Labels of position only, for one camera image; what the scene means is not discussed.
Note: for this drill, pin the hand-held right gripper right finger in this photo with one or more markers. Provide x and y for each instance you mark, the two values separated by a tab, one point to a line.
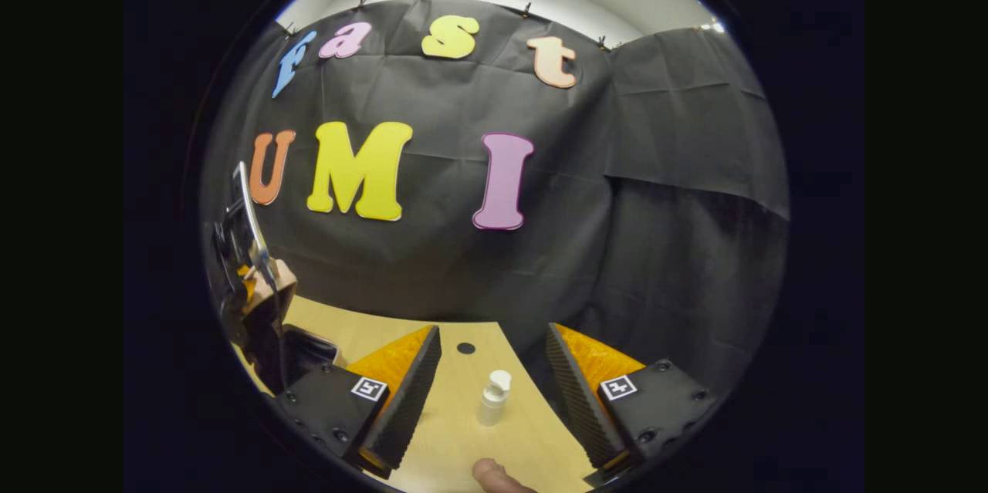
587	408

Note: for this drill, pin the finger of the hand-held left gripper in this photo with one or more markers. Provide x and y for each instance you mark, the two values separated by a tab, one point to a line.
231	234

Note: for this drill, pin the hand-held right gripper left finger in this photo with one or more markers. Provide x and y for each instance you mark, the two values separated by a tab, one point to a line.
405	408

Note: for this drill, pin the pink suitcase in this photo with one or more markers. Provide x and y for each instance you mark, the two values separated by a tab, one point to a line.
282	285

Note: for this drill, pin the white pump bottle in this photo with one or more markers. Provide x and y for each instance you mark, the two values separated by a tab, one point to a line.
492	404

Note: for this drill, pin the black backdrop cloth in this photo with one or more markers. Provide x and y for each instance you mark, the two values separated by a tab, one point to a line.
432	261

